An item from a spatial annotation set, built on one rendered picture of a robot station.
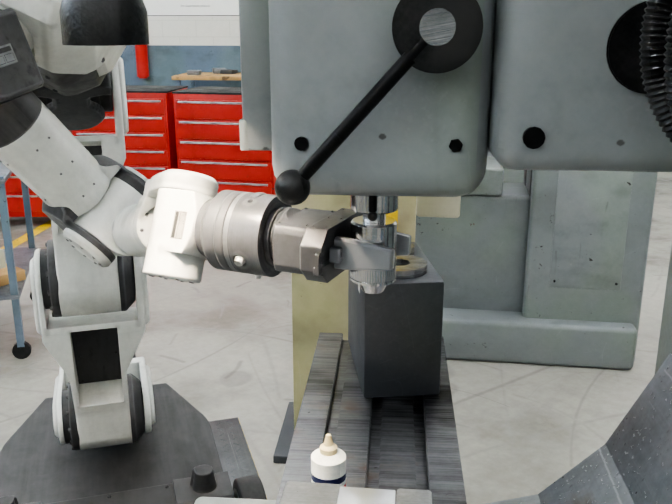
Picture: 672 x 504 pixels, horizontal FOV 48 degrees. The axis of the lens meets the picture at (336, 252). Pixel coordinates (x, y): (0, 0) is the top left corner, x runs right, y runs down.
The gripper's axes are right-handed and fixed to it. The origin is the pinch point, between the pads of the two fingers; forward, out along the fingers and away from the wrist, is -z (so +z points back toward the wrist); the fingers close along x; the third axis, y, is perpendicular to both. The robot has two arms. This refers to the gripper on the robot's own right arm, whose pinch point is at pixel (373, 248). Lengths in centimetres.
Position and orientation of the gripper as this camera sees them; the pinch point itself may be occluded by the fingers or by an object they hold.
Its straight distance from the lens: 77.5
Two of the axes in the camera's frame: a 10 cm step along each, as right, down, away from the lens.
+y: -0.1, 9.6, 2.9
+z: -9.2, -1.2, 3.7
